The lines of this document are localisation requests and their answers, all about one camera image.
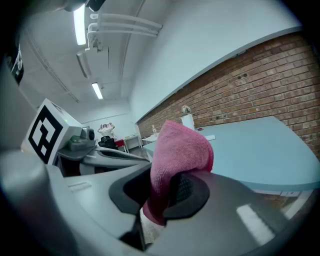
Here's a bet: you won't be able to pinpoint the white side table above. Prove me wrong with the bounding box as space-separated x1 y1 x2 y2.
141 134 160 151

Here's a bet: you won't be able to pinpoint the black head-worn camera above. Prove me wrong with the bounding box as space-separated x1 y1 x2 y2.
84 0 106 12

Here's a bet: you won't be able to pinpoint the white frame table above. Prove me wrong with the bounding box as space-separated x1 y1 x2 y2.
123 135 143 154

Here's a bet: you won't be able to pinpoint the black office chair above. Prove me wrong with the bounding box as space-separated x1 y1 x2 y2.
97 136 119 151

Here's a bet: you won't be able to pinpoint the white cylindrical canister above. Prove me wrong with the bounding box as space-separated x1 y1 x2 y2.
181 113 196 131

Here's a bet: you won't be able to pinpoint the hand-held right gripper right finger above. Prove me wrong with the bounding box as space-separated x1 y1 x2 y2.
149 171 301 256

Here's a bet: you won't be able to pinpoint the pink cloth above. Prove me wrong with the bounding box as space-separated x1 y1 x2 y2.
141 119 215 227

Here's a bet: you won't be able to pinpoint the ceiling light tube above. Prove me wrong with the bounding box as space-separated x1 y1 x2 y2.
73 4 87 46
91 82 104 101

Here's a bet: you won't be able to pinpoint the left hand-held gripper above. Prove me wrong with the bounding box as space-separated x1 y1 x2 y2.
21 98 153 177

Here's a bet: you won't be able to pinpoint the white ceiling pipes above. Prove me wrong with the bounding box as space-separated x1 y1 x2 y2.
86 12 164 53

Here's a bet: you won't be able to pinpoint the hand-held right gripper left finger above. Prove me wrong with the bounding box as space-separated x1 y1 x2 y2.
46 162 153 251

